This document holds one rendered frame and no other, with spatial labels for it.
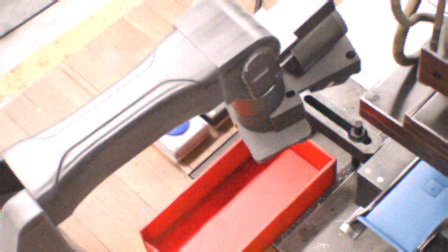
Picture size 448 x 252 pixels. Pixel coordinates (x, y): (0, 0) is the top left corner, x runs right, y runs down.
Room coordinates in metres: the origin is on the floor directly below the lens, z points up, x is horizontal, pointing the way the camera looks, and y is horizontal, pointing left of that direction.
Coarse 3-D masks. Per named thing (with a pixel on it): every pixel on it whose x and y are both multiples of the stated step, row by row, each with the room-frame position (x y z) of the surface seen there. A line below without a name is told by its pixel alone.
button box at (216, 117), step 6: (258, 0) 0.92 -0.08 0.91; (258, 6) 0.91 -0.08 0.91; (222, 102) 0.71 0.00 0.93; (216, 108) 0.71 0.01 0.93; (222, 108) 0.70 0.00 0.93; (204, 114) 0.70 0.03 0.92; (210, 114) 0.70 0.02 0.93; (216, 114) 0.70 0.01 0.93; (222, 114) 0.70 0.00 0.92; (228, 114) 0.71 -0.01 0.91; (204, 120) 0.71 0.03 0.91; (210, 120) 0.69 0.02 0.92; (216, 120) 0.69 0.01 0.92; (222, 120) 0.70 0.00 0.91; (210, 126) 0.70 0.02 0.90; (216, 126) 0.69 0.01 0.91
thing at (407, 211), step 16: (416, 176) 0.51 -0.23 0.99; (432, 176) 0.51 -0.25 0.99; (400, 192) 0.50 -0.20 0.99; (416, 192) 0.49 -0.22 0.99; (384, 208) 0.48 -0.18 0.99; (400, 208) 0.47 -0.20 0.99; (416, 208) 0.47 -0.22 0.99; (432, 208) 0.47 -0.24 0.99; (368, 224) 0.45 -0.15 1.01; (384, 224) 0.46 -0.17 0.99; (400, 224) 0.45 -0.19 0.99; (416, 224) 0.45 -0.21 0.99; (432, 224) 0.45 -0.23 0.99; (400, 240) 0.43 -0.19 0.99; (416, 240) 0.43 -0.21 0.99
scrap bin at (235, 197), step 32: (224, 160) 0.60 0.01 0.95; (288, 160) 0.62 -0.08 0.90; (320, 160) 0.59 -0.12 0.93; (192, 192) 0.57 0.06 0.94; (224, 192) 0.58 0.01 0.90; (256, 192) 0.57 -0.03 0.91; (288, 192) 0.57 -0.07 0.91; (320, 192) 0.55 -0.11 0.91; (160, 224) 0.53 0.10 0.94; (192, 224) 0.54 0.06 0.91; (224, 224) 0.53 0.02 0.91; (256, 224) 0.52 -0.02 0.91; (288, 224) 0.51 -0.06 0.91
